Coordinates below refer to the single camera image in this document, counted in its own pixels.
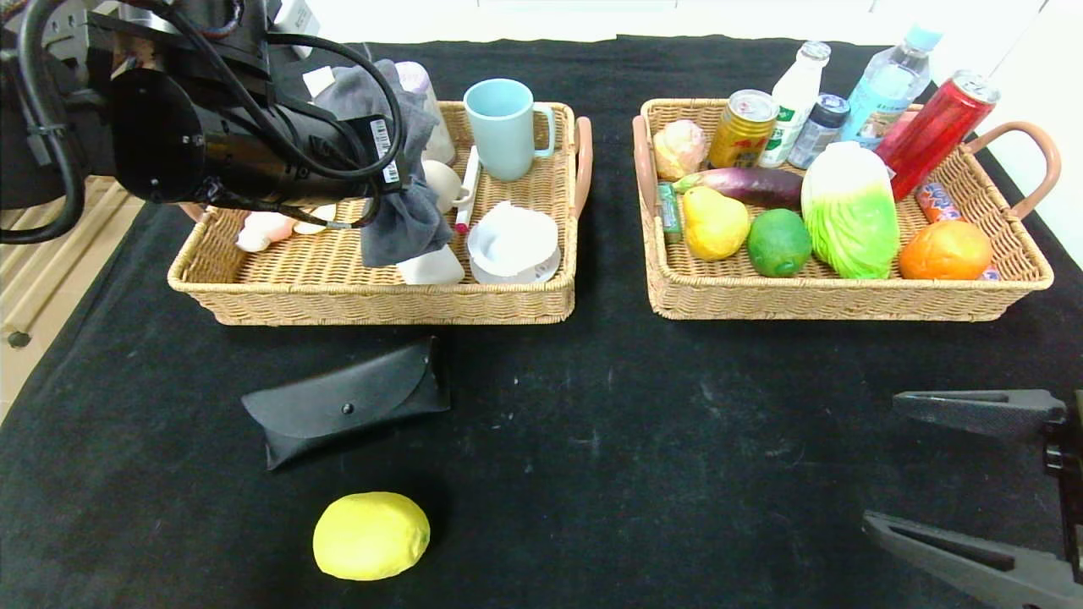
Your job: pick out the clear water bottle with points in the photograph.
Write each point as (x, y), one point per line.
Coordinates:
(884, 85)

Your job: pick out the black glasses case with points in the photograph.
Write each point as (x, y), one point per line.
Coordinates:
(347, 410)

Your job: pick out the white pen pink tip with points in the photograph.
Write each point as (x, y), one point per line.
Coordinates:
(467, 197)

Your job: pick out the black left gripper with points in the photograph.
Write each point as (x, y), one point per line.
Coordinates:
(385, 150)

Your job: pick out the yellow lemon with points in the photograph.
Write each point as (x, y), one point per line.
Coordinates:
(372, 535)

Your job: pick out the orange blue candy roll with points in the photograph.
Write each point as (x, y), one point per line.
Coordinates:
(935, 203)

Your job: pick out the green white napa cabbage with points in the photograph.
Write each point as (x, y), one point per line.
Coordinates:
(850, 220)

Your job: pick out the white plate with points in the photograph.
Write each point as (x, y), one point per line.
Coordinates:
(516, 245)

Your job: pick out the white table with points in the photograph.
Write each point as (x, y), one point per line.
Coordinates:
(592, 21)

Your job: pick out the black tablecloth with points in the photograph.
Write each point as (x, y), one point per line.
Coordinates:
(634, 465)

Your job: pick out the small cream cup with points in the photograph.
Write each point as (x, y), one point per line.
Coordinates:
(442, 182)

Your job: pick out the grey towel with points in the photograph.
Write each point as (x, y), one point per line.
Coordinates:
(398, 228)

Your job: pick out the green lime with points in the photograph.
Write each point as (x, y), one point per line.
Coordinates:
(778, 244)

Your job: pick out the gold drink can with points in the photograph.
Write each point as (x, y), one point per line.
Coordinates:
(740, 134)

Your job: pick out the purple eggplant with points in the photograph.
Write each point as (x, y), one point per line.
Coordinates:
(753, 182)

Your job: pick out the orange fruit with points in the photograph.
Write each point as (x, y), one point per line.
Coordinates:
(943, 251)

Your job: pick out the small green candy pack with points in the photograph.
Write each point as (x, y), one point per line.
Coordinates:
(667, 211)

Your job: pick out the pink snack packet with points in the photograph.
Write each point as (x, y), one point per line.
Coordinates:
(895, 125)

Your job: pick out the yellow pear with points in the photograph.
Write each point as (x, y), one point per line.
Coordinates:
(715, 224)

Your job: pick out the pink lotion bottle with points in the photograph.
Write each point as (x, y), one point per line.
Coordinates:
(266, 228)

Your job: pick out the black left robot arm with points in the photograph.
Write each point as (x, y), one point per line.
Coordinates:
(211, 34)

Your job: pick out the small blue lid bottle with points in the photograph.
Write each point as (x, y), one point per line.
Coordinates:
(814, 131)

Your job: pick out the beige tumbler purple lid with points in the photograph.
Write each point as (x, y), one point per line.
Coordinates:
(427, 110)

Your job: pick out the teal mug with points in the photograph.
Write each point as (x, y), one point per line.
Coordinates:
(504, 135)

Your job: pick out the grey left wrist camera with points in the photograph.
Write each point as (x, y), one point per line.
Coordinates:
(296, 15)

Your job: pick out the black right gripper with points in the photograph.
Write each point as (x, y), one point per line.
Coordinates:
(1068, 461)

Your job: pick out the red drink can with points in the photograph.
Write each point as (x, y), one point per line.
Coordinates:
(939, 127)

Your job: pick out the gold metal rack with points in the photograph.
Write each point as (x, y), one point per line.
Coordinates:
(25, 279)

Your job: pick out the white milk bottle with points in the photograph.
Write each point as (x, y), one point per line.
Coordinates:
(795, 91)

